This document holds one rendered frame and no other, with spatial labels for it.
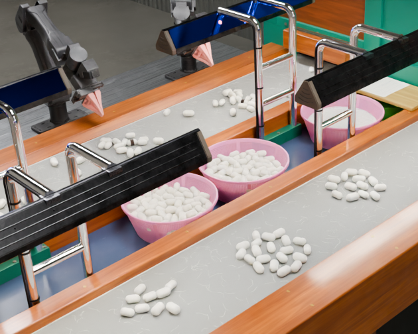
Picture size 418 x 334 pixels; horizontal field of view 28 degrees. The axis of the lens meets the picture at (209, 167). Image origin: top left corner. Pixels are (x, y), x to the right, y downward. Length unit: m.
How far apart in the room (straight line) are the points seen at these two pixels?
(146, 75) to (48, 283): 1.34
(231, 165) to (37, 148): 0.61
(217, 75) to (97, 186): 1.38
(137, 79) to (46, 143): 0.74
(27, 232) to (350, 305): 0.76
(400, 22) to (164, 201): 1.05
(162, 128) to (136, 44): 2.88
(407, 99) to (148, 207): 0.97
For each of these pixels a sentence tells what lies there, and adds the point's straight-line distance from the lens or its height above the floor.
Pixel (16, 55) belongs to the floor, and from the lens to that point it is 5.59.
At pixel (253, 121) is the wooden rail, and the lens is 2.65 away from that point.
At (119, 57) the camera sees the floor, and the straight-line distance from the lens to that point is 5.36.
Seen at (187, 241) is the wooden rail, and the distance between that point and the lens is 2.09.
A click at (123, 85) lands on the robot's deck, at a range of 3.22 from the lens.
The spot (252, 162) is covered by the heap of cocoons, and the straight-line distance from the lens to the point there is 2.45.
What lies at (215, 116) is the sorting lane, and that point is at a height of 0.74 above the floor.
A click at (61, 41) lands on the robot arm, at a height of 1.01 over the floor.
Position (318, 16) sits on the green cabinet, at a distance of 3.10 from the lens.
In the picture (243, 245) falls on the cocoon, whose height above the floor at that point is 0.76.
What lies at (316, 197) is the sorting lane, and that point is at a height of 0.74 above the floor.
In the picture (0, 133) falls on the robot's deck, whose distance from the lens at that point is 2.98.
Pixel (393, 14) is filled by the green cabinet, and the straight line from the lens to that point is 2.87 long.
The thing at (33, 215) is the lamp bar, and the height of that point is 1.10.
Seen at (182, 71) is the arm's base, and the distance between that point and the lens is 3.27.
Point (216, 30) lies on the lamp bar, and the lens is 2.55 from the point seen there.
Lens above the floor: 1.93
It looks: 29 degrees down
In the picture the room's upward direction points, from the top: 4 degrees counter-clockwise
